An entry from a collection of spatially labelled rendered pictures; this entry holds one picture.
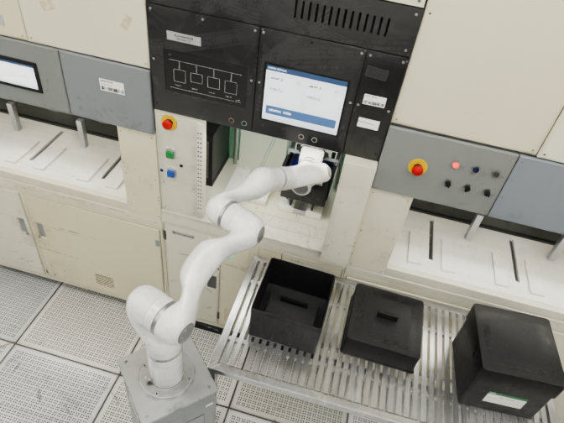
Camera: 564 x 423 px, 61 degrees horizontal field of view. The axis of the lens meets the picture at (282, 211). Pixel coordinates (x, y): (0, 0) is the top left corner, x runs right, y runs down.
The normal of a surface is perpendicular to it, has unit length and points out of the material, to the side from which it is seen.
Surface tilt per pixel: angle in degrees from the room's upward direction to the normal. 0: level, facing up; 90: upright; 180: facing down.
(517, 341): 0
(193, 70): 90
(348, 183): 90
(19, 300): 0
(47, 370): 0
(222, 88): 90
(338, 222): 90
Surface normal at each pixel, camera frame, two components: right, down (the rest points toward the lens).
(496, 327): 0.11, -0.73
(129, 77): -0.24, 0.63
